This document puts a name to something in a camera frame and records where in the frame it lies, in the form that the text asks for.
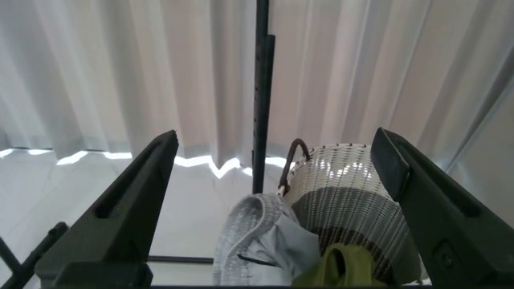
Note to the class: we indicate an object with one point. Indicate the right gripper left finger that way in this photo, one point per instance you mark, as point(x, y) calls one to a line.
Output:
point(116, 225)

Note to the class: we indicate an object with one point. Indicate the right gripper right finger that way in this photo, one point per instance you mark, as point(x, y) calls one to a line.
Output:
point(449, 225)

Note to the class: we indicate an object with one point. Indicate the green printed shirt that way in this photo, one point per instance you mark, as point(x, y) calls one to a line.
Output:
point(349, 265)

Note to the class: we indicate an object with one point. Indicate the white laundry basket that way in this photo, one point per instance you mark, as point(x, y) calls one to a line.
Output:
point(341, 200)

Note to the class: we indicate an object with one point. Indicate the black clothes rack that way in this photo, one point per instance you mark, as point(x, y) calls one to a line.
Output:
point(263, 100)

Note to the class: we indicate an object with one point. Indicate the pale grey garment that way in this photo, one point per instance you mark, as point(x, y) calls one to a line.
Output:
point(257, 225)

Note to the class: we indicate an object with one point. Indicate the white curtain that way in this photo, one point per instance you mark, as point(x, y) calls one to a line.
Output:
point(120, 60)

